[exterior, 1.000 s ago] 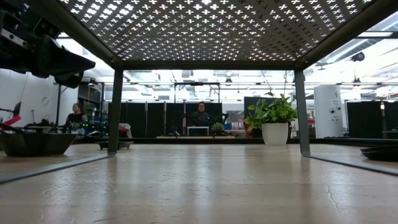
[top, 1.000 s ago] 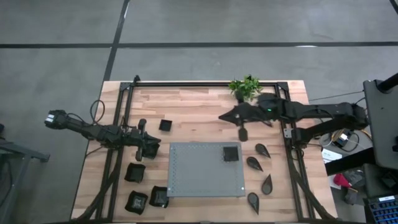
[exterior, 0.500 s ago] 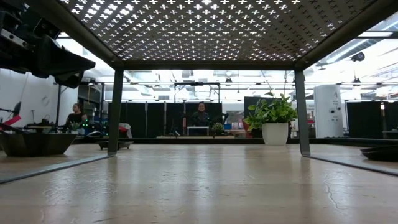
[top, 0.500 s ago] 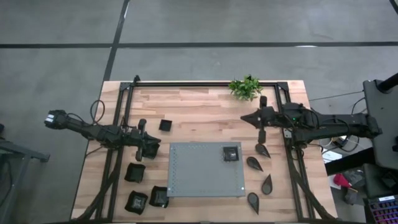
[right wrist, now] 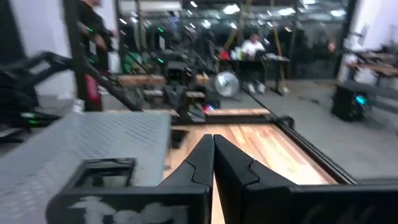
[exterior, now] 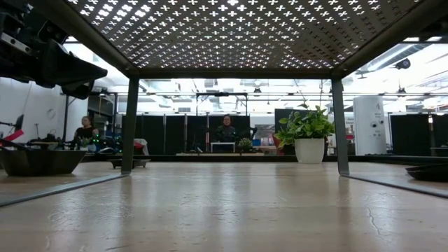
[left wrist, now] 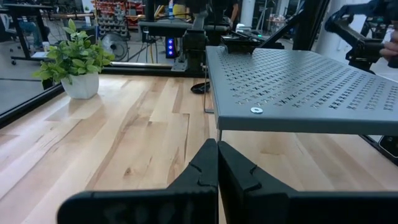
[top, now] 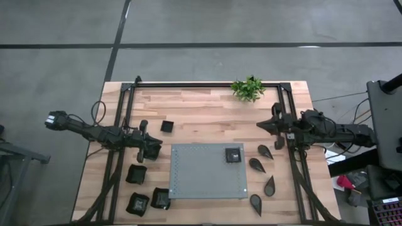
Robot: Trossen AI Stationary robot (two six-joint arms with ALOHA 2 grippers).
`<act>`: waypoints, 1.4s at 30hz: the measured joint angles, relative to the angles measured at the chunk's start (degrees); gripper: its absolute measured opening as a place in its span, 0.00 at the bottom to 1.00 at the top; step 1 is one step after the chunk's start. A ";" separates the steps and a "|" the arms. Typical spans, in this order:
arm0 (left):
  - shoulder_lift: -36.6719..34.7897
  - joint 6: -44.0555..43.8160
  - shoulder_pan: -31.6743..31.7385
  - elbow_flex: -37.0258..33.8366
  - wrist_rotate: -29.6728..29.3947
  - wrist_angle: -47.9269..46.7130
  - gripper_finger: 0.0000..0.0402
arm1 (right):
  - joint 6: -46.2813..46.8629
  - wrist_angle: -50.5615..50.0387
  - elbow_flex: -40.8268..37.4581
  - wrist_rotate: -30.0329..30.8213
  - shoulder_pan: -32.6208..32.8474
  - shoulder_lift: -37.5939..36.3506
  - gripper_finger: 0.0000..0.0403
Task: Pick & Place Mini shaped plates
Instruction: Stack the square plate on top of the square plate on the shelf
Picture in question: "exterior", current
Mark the person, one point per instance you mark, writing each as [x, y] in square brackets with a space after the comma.
[225, 134]
[85, 134]

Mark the white cylindrical machine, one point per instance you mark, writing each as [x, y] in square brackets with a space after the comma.
[367, 119]

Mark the green plant in white pot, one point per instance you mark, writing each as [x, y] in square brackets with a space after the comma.
[308, 140]

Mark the black leaf-shaped mini plate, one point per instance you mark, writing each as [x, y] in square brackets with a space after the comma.
[430, 174]

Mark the black square flared bowl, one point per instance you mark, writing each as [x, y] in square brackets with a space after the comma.
[38, 164]

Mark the white frame table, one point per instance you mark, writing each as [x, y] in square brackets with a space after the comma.
[222, 143]

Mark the small black square dish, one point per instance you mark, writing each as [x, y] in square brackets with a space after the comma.
[143, 163]

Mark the black aluminium table frame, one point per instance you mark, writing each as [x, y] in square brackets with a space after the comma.
[385, 158]

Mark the black ceiling camera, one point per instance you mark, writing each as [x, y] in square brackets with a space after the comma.
[403, 63]

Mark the silver ventilation duct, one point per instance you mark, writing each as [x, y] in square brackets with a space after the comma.
[388, 57]

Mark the red flat object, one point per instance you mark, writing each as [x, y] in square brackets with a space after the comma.
[15, 134]

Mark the black monitor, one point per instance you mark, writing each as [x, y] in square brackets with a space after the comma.
[19, 122]

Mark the small background potted plant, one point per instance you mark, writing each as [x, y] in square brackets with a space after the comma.
[245, 144]

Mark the black partition wall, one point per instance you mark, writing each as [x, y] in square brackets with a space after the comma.
[175, 133]
[409, 134]

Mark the grey perforated metal shelf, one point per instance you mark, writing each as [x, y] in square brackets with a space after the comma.
[227, 35]

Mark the black display board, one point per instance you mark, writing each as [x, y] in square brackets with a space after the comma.
[280, 113]

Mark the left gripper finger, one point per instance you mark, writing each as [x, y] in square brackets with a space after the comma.
[70, 68]
[80, 91]

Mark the black station frame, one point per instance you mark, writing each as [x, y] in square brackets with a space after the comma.
[66, 115]

